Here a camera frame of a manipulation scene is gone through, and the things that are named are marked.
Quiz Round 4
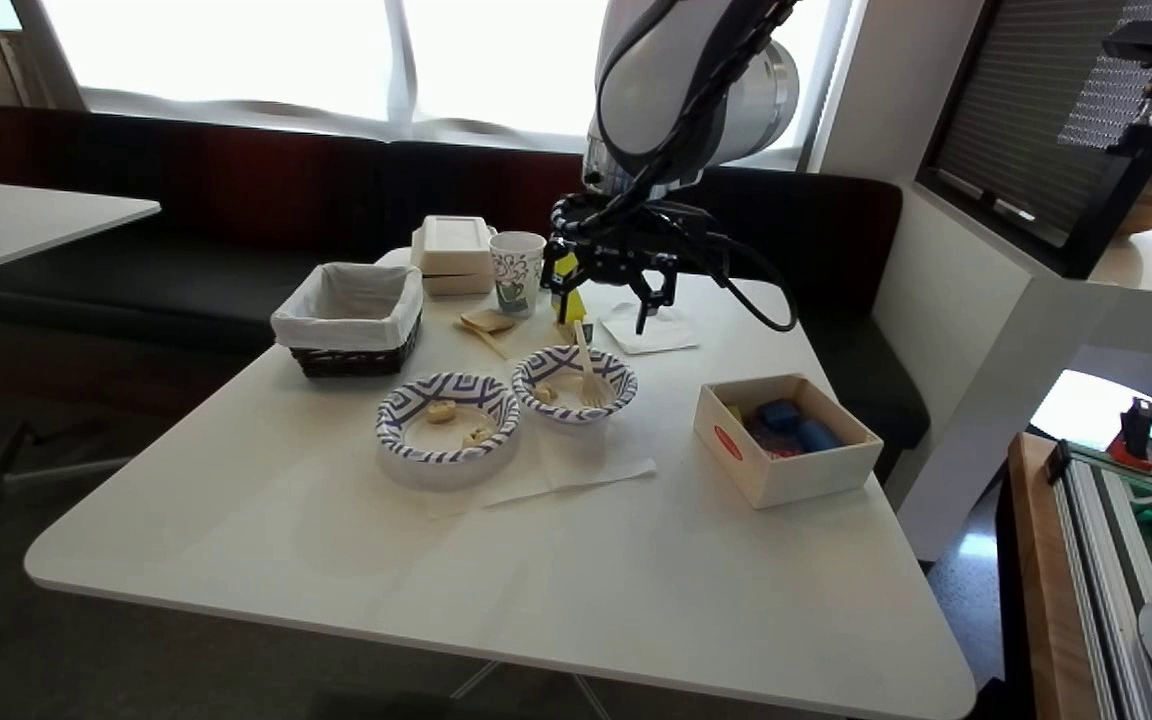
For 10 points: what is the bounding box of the black monitor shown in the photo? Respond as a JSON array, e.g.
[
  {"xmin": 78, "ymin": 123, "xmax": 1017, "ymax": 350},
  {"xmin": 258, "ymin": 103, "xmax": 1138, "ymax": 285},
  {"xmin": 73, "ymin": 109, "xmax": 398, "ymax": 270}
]
[{"xmin": 915, "ymin": 0, "xmax": 1152, "ymax": 278}]

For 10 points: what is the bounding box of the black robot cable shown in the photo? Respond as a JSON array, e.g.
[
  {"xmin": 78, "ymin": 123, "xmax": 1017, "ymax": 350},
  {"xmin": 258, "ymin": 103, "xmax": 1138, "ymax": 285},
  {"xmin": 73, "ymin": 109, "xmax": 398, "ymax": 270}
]
[{"xmin": 700, "ymin": 230, "xmax": 798, "ymax": 334}]

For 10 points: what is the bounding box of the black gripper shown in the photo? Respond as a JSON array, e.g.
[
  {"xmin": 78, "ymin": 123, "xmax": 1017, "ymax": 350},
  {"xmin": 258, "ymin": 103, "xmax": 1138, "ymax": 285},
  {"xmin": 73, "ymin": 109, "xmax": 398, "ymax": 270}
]
[{"xmin": 545, "ymin": 183, "xmax": 740, "ymax": 334}]

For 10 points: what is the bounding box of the dark upholstered bench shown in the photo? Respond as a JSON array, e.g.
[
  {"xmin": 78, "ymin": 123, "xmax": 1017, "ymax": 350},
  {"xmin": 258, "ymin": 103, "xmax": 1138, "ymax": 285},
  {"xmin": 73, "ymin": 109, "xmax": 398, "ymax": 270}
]
[{"xmin": 0, "ymin": 101, "xmax": 934, "ymax": 475}]

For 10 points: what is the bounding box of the black basket with white liner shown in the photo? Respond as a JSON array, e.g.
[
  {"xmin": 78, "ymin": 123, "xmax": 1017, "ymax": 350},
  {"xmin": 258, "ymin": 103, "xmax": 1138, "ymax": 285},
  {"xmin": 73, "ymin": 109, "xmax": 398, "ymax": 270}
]
[{"xmin": 267, "ymin": 254, "xmax": 429, "ymax": 378}]

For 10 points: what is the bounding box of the blue toy block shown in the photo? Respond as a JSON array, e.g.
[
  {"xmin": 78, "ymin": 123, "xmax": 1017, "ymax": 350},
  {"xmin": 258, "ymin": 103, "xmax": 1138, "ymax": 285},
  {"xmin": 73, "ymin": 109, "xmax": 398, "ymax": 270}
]
[{"xmin": 743, "ymin": 395, "xmax": 849, "ymax": 461}]

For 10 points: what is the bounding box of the wooden board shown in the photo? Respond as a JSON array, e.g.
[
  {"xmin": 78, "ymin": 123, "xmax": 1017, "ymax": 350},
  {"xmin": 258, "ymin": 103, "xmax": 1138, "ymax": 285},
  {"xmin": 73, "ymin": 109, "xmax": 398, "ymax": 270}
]
[{"xmin": 1002, "ymin": 428, "xmax": 1105, "ymax": 720}]

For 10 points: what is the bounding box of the bright window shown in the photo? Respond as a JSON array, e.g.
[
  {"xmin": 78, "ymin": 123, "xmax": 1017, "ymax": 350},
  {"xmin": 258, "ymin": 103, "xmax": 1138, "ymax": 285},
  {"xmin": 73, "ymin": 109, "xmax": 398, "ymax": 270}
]
[{"xmin": 11, "ymin": 0, "xmax": 858, "ymax": 172}]

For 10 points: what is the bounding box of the pale wooden box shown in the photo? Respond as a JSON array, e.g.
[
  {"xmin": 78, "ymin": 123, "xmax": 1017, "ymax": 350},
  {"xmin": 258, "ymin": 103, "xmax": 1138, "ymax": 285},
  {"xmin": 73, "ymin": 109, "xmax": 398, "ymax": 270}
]
[{"xmin": 693, "ymin": 368, "xmax": 886, "ymax": 513}]

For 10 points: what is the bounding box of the blue patterned paper plate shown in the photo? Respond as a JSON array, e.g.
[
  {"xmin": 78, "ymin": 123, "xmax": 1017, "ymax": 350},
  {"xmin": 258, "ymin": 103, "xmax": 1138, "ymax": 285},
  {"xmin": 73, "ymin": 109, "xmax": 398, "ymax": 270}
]
[
  {"xmin": 370, "ymin": 364, "xmax": 526, "ymax": 489},
  {"xmin": 506, "ymin": 341, "xmax": 643, "ymax": 431}
]

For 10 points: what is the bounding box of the metal rail frame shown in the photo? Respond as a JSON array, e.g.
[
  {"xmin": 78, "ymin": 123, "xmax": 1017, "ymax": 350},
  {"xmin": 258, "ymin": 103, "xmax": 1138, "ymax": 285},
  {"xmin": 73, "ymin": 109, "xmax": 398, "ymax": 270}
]
[{"xmin": 1043, "ymin": 437, "xmax": 1152, "ymax": 720}]

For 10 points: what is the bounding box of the white partition counter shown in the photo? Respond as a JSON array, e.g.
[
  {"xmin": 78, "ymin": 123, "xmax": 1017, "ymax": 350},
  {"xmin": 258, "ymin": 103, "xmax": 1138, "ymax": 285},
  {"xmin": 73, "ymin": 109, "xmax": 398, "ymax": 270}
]
[{"xmin": 867, "ymin": 175, "xmax": 1152, "ymax": 562}]

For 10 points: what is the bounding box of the red and black device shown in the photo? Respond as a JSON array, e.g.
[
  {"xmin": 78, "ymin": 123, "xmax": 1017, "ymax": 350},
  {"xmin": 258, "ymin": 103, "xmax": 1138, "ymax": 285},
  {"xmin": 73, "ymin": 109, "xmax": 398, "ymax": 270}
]
[{"xmin": 1106, "ymin": 391, "xmax": 1152, "ymax": 472}]

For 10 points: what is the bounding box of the white paper napkin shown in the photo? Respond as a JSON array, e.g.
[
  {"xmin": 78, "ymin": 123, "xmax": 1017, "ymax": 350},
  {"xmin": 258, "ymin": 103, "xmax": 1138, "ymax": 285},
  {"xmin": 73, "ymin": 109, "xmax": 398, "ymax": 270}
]
[{"xmin": 594, "ymin": 296, "xmax": 703, "ymax": 360}]

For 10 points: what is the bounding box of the chrome table leg base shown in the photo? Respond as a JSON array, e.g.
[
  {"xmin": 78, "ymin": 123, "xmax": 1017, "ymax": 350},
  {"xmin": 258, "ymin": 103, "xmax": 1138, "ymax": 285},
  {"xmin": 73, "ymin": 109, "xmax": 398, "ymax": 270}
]
[{"xmin": 445, "ymin": 656, "xmax": 616, "ymax": 720}]

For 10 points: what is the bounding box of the white foam takeout box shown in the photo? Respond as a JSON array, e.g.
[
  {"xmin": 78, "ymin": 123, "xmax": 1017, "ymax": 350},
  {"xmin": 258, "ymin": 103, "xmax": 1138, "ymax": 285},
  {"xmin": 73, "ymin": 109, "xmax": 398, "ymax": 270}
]
[{"xmin": 408, "ymin": 211, "xmax": 499, "ymax": 298}]

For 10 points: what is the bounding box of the cream plastic fork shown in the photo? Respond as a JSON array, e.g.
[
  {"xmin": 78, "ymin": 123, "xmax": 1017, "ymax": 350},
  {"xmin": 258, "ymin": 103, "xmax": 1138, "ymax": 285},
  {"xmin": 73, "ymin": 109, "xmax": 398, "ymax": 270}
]
[{"xmin": 573, "ymin": 322, "xmax": 609, "ymax": 405}]

